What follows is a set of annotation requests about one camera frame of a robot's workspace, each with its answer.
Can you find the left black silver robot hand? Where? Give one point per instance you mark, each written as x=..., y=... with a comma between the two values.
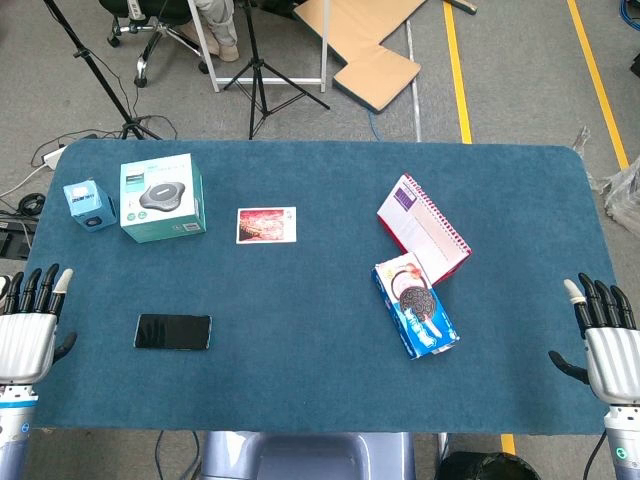
x=25, y=345

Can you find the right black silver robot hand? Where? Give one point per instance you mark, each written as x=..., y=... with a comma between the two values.
x=615, y=360

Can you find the black smartphone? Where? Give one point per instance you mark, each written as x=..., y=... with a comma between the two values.
x=172, y=332

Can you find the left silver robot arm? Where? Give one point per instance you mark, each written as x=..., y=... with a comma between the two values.
x=12, y=440

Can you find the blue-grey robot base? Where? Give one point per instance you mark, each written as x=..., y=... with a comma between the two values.
x=300, y=460

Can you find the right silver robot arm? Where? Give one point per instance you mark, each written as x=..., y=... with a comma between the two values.
x=625, y=450

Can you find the black foot pedal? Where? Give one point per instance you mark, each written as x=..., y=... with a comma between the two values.
x=15, y=240

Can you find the small blue speaker box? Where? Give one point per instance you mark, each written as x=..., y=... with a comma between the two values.
x=87, y=205

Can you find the clear plastic wrap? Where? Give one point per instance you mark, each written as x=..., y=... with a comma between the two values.
x=622, y=195

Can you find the black bin with bag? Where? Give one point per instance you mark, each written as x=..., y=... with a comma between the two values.
x=485, y=467

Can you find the white power strip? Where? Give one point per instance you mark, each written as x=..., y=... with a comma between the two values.
x=52, y=157

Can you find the teal speakerphone product box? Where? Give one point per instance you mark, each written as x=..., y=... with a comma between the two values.
x=160, y=200

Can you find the blue Oreo cookie box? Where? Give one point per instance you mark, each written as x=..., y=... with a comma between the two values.
x=415, y=310

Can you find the red spiral desk calendar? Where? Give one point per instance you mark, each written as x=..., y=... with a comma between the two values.
x=425, y=230

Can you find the red picture postcard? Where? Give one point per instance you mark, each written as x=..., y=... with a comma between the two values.
x=266, y=225

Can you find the black light stand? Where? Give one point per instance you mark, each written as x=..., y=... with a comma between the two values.
x=100, y=80

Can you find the blue felt table cloth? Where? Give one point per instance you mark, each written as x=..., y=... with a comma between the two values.
x=320, y=300

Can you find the black office chair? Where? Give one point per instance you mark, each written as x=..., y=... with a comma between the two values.
x=155, y=37

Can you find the white desk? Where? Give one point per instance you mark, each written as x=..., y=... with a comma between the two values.
x=205, y=50

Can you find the seated person in grey trousers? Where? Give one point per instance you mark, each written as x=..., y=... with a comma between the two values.
x=220, y=25

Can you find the brown cardboard sheet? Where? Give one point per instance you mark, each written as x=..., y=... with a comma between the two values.
x=370, y=60

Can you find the silver metal floor rail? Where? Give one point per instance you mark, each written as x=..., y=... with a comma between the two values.
x=414, y=85

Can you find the black camera tripod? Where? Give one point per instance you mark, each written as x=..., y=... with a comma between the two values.
x=258, y=75

